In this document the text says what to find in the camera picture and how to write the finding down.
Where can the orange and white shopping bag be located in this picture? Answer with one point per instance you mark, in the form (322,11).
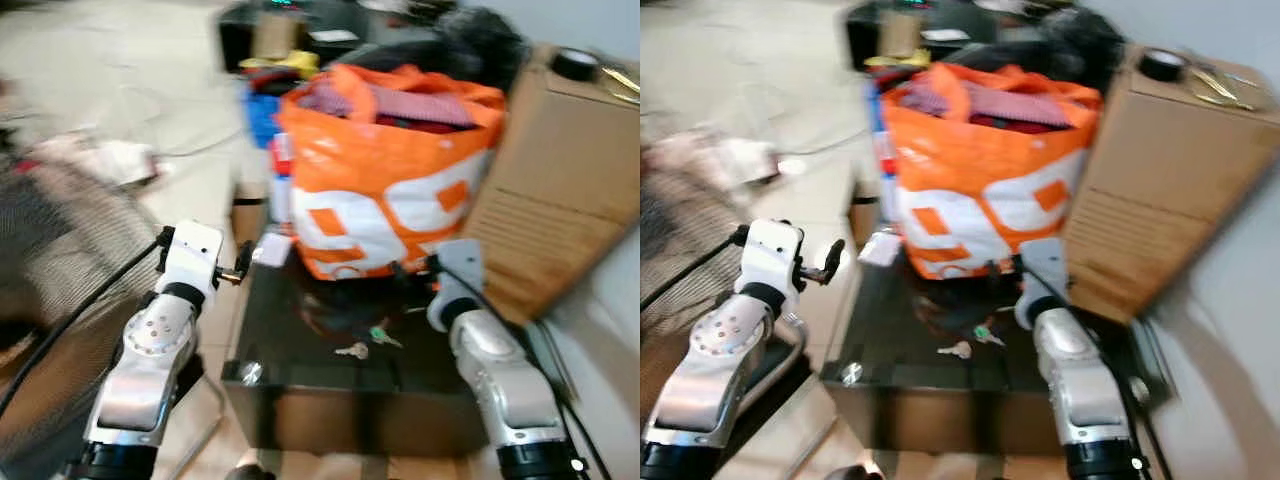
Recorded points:
(985,190)
(380,190)

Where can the small brown cardboard box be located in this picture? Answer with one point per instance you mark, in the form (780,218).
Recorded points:
(248,220)
(862,220)

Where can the black fluffy item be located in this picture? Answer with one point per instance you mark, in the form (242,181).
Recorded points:
(1085,45)
(485,45)

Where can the large brown cardboard box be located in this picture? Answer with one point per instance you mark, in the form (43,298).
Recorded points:
(1170,190)
(560,190)

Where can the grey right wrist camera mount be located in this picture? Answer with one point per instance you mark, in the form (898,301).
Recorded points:
(458,280)

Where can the keys with green tag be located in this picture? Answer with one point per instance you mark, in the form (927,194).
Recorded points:
(378,336)
(982,335)

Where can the dark woven mesh chair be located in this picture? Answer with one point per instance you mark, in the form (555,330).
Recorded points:
(680,230)
(70,260)

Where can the red striped clothes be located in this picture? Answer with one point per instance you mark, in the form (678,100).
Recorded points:
(1010,108)
(410,108)

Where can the yellow item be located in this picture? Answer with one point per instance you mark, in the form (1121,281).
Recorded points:
(290,63)
(895,58)

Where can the white paper tag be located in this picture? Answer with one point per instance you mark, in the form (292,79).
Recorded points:
(879,249)
(272,250)

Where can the black glass table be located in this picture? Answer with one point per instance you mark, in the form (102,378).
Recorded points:
(940,385)
(340,385)

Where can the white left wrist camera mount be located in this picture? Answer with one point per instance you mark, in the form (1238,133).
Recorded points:
(772,255)
(190,255)

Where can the white pink crumpled cloth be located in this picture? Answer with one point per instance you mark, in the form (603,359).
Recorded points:
(105,160)
(720,155)

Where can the gold scissors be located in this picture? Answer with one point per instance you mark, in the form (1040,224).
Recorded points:
(622,84)
(1225,88)

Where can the black box appliance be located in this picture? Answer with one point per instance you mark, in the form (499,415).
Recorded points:
(920,28)
(300,30)

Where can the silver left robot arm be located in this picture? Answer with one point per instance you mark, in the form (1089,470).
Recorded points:
(145,365)
(715,365)

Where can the black tape roll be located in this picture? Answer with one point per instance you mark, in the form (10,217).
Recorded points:
(1164,64)
(575,64)

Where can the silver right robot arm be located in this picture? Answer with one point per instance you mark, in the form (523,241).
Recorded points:
(500,380)
(1085,385)

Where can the blue package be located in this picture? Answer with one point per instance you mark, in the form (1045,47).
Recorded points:
(260,115)
(879,125)

